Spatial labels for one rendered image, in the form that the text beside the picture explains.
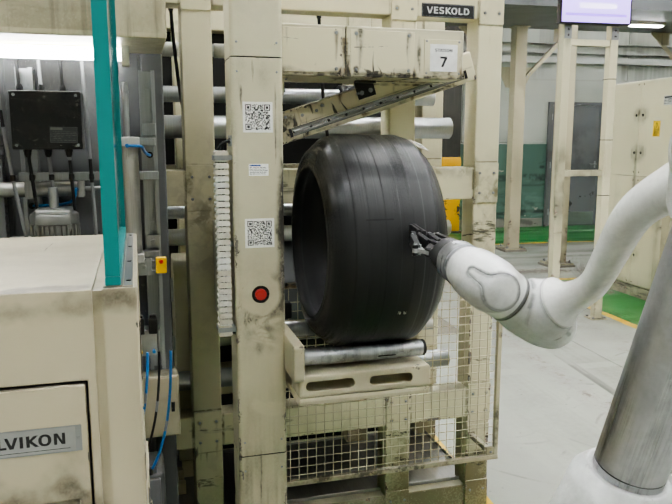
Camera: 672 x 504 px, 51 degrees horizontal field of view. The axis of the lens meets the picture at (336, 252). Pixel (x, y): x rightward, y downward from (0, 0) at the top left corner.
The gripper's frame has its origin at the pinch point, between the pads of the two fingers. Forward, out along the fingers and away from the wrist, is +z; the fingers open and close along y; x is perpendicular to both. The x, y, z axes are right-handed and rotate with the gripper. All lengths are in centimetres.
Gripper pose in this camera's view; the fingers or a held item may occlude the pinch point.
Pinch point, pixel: (417, 233)
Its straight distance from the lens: 164.8
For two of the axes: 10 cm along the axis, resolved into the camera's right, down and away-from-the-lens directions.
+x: -0.4, 9.6, 2.9
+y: -9.6, 0.4, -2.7
